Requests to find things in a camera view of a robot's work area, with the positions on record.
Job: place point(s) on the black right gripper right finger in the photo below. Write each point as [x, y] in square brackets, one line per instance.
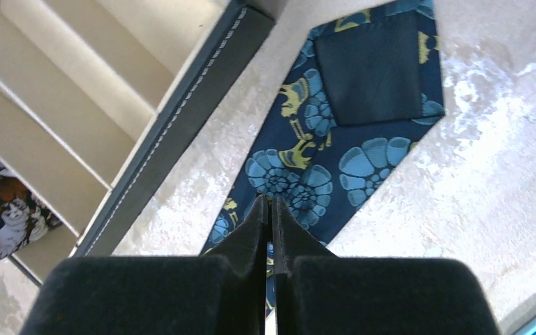
[318, 292]

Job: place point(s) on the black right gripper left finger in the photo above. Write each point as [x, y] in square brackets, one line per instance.
[220, 292]

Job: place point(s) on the navy blue shell pattern tie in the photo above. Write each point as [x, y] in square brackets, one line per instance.
[364, 89]

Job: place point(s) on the rolled cat pattern tie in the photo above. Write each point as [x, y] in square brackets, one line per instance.
[24, 218]

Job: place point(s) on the black tie display box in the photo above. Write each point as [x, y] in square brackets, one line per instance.
[100, 99]

